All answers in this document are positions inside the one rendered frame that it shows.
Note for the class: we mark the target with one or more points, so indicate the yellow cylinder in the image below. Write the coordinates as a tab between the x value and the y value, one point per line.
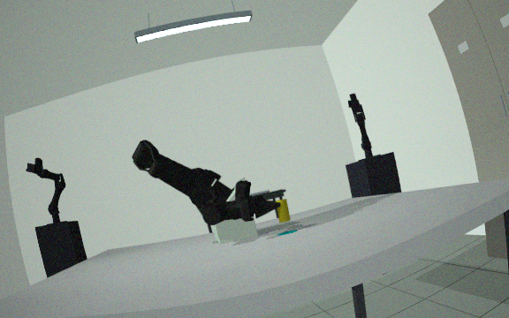
283	212

